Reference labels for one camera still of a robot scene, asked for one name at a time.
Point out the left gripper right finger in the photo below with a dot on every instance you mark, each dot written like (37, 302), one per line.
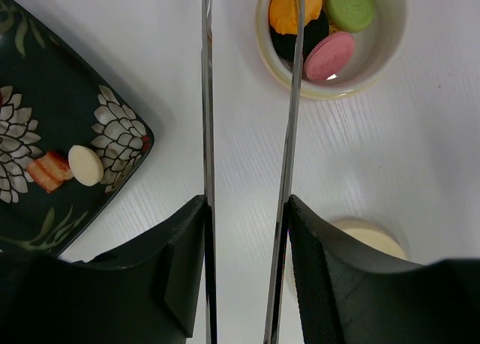
(349, 292)

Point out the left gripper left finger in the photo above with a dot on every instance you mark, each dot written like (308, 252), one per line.
(143, 291)

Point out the pink sandwich cookie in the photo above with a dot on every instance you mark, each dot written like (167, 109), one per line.
(329, 56)

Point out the black sandwich cookie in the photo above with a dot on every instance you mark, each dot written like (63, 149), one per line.
(314, 32)

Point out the green sandwich cookie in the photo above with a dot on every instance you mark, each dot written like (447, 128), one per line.
(351, 15)

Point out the metal tongs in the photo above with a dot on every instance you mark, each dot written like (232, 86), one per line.
(273, 311)

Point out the orange fish-shaped food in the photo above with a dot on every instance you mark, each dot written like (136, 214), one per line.
(282, 15)

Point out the cream lid pink knob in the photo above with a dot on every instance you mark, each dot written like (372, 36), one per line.
(364, 231)

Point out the cream white round cookie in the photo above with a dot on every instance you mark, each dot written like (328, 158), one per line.
(85, 165)

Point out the red bacon piece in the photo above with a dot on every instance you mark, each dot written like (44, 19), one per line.
(50, 171)

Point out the black floral square plate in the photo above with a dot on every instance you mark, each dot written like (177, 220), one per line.
(51, 100)

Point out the cream pink round bowl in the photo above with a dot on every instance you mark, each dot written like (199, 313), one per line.
(376, 47)

